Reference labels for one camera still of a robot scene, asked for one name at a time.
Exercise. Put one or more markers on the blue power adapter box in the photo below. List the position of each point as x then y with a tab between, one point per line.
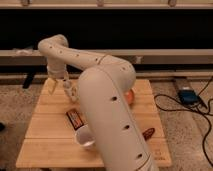
187	96

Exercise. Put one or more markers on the orange black snack bar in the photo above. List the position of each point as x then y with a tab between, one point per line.
75	119

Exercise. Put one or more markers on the dark red chocolate bar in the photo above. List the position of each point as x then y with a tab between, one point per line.
147	134

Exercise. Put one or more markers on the white paper cup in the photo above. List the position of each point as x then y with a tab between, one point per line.
84	137

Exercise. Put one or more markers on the orange fruit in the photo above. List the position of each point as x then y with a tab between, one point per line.
130	96

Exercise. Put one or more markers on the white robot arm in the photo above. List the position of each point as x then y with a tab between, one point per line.
101	89

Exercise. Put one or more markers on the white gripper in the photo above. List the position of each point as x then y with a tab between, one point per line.
55	72

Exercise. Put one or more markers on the wooden table board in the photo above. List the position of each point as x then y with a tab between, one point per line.
49	141

